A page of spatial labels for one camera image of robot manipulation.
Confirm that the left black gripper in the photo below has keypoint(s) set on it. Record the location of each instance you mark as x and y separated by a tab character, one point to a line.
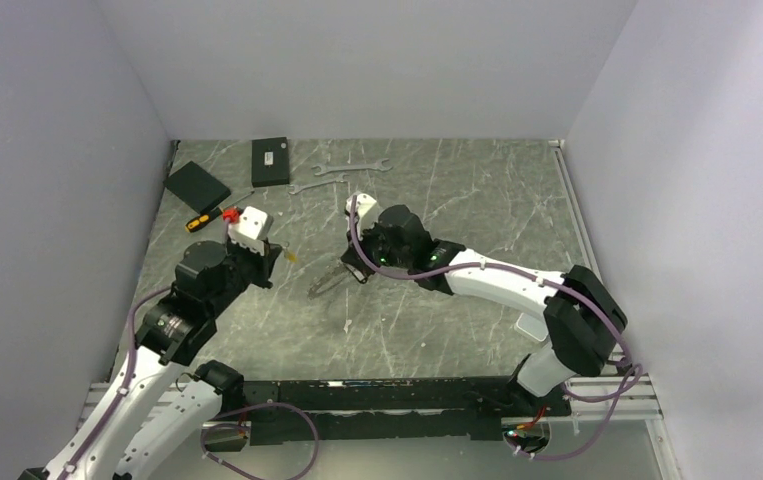
264	261

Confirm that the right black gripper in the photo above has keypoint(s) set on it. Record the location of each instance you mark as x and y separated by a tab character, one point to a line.
355	257

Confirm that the key with yellow tag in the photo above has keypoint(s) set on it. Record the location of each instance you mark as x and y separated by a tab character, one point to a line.
288	254

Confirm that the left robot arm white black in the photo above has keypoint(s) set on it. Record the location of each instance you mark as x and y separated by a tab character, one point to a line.
123	438

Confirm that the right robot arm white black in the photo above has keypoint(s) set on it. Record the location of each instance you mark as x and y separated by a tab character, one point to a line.
572	317

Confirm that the yellow black screwdriver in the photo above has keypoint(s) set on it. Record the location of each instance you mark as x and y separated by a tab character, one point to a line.
202	220

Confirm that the upper silver wrench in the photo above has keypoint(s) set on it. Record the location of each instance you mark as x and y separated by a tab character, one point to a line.
325	169

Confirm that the silver wrench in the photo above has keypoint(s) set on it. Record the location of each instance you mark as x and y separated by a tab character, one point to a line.
325	169
295	189

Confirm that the lower silver wrench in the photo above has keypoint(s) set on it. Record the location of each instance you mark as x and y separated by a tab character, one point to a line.
295	189

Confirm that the flat black square box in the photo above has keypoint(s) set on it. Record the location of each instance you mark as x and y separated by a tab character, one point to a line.
197	188

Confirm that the black box with label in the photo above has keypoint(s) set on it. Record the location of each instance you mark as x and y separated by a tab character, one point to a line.
270	162

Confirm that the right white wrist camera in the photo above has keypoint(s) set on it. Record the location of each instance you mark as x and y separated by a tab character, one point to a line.
362	210

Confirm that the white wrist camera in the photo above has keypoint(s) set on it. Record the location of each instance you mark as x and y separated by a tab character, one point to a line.
248	227
362	210

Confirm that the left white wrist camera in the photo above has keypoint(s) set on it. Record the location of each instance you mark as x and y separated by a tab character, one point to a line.
248	227

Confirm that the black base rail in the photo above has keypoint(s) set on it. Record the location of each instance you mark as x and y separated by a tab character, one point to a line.
280	411

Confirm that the aluminium frame rail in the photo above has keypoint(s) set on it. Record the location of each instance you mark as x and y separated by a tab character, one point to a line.
639	403

